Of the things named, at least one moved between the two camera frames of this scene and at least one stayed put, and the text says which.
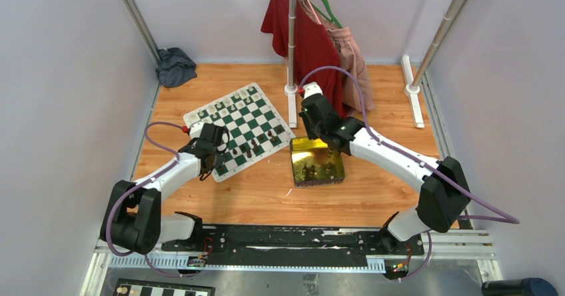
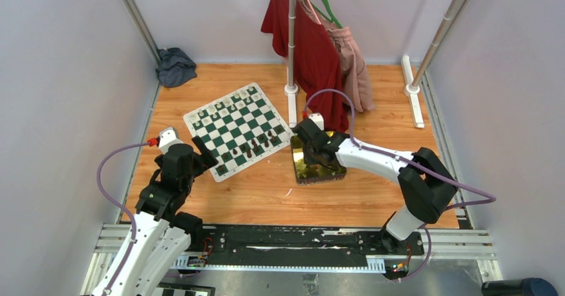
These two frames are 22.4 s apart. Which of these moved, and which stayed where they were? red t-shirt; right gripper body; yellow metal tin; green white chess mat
Moved: right gripper body
Stayed: red t-shirt; yellow metal tin; green white chess mat
